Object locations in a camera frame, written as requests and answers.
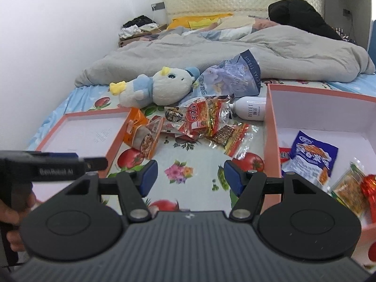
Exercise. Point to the black wall outlet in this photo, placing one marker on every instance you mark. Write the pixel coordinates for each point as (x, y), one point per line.
(347, 12)

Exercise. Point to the small black snack packet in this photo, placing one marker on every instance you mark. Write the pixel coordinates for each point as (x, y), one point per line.
(174, 115)

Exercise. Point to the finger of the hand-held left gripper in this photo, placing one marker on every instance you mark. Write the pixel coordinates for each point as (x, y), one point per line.
(97, 163)
(64, 154)

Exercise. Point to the floral bed mat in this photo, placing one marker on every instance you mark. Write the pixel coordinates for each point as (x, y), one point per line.
(188, 155)

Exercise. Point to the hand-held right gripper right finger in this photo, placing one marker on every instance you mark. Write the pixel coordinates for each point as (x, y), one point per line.
(233, 179)

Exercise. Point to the person's left hand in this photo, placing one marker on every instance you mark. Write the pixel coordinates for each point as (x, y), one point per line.
(14, 241)

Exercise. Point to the blue tissue pack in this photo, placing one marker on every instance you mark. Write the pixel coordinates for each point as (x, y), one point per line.
(229, 76)

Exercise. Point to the small shiny red packet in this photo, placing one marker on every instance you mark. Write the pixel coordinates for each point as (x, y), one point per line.
(370, 191)

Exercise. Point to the blue white snack packet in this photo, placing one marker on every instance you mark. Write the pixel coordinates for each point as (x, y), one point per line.
(311, 158)

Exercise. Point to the grey wall switch plate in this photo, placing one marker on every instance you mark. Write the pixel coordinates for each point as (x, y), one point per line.
(157, 6)

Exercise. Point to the pink box lid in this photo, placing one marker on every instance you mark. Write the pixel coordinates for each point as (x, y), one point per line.
(82, 129)

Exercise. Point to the orange snack packet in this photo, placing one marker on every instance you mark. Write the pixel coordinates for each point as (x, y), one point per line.
(133, 126)

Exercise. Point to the white and blue plush toy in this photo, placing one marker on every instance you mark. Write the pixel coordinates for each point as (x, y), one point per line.
(164, 88)

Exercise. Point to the yellow pillow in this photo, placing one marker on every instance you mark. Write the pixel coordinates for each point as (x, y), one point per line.
(182, 22)

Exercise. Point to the pink cardboard box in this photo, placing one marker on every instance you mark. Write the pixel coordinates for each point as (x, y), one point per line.
(270, 129)

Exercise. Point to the black bag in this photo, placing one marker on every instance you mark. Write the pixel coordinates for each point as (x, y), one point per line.
(296, 14)

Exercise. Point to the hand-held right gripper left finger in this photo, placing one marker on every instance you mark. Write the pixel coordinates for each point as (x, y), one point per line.
(148, 179)

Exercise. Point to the red snack packet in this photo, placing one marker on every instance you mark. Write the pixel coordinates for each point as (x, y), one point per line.
(284, 155)

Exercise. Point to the green label snack packet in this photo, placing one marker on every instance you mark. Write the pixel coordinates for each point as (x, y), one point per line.
(349, 191)

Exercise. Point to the clear packet with orange contents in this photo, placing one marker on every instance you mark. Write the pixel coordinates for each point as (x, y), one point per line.
(151, 141)

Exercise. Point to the grey duvet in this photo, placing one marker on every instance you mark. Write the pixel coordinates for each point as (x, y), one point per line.
(205, 50)

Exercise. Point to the pile of clothes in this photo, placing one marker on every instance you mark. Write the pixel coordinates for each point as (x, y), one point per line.
(138, 22)

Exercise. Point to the white bottle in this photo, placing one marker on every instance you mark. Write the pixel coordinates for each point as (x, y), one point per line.
(249, 108)

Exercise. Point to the clear spicy strip packet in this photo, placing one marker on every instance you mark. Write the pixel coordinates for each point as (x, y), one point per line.
(232, 138)

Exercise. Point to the checkered cloth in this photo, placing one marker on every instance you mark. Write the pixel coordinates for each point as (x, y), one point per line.
(345, 35)

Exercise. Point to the clear packet of red candies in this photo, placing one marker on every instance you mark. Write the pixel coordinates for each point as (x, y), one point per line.
(202, 114)

